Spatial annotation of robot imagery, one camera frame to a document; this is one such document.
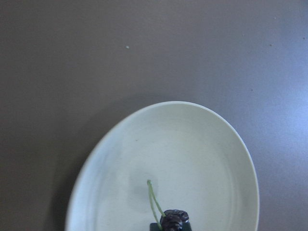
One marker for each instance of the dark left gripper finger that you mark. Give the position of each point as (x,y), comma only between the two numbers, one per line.
(183,227)

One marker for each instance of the dark red cherry pair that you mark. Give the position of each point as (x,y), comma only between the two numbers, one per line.
(165,218)

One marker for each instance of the white round plate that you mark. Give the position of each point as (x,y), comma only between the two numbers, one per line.
(195,160)

